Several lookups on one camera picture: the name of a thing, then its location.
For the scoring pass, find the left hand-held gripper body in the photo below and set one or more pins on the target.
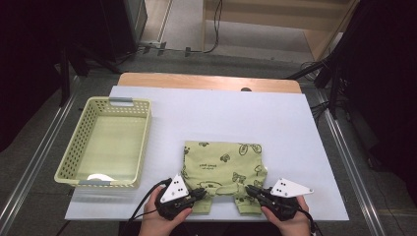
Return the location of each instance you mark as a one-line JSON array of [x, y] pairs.
[[175, 191]]

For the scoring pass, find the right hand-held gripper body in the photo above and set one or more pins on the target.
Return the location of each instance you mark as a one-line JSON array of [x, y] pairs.
[[288, 189]]

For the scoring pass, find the green printed baby romper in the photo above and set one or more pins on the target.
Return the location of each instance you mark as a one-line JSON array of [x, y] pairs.
[[223, 164]]

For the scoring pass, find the pale green plastic basket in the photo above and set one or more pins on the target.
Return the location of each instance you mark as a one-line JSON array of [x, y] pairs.
[[75, 147]]

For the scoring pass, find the person's right hand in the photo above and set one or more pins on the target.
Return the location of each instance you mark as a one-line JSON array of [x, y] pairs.
[[293, 227]]

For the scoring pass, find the person's left hand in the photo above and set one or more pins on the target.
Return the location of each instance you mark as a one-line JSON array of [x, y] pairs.
[[160, 227]]

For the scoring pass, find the white board sheet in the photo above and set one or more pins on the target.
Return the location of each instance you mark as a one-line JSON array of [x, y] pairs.
[[229, 114]]

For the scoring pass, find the black table grommet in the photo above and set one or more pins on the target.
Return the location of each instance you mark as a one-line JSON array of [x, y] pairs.
[[246, 89]]

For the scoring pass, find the black metal stand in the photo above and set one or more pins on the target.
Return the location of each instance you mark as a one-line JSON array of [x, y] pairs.
[[334, 88], [65, 75]]

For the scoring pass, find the light wooden shelf unit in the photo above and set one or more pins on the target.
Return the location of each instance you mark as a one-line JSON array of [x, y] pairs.
[[262, 16]]

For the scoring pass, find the dark cabinet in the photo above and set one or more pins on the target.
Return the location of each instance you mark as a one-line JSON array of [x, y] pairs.
[[124, 26]]

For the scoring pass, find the aluminium floor rail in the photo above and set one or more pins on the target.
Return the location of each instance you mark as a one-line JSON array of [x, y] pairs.
[[36, 157], [344, 154]]

